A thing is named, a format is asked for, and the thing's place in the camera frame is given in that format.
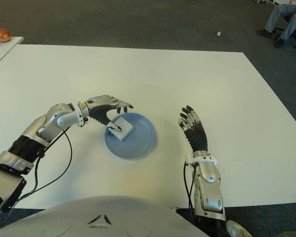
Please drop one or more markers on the left robot hand black silver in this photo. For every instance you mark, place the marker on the left robot hand black silver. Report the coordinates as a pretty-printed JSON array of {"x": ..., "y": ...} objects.
[{"x": 101, "y": 106}]

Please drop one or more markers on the right robot hand black silver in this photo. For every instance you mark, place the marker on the right robot hand black silver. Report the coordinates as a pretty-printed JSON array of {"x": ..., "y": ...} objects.
[{"x": 197, "y": 137}]

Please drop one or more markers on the white charger block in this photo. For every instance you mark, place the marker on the white charger block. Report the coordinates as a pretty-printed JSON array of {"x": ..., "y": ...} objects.
[{"x": 123, "y": 128}]

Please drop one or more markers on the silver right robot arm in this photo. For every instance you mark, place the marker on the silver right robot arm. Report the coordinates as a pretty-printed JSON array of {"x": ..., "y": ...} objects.
[{"x": 209, "y": 190}]

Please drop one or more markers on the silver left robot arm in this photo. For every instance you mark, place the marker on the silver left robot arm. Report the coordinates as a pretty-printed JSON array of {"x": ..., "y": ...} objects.
[{"x": 34, "y": 140}]

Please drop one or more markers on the blue plate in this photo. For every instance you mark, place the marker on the blue plate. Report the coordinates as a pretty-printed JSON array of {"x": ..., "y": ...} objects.
[{"x": 140, "y": 140}]

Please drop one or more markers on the white sneaker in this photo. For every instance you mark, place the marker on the white sneaker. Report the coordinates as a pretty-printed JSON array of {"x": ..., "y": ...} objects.
[{"x": 238, "y": 229}]

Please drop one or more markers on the silver robot torso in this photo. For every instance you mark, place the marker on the silver robot torso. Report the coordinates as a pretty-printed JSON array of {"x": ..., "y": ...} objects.
[{"x": 101, "y": 219}]

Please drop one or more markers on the reddish brown bread roll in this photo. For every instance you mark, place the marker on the reddish brown bread roll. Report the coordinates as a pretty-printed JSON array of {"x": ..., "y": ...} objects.
[{"x": 2, "y": 34}]

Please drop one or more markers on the seated person in jeans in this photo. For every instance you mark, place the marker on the seated person in jeans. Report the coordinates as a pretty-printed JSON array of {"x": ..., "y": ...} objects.
[{"x": 281, "y": 17}]

